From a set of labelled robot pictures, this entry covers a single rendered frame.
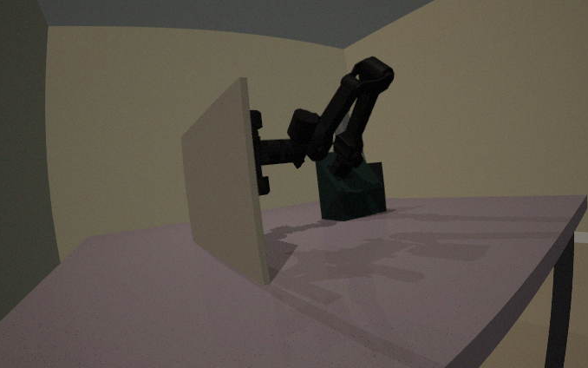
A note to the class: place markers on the beige flat rectangular panel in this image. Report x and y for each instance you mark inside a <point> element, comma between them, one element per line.
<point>221,184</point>

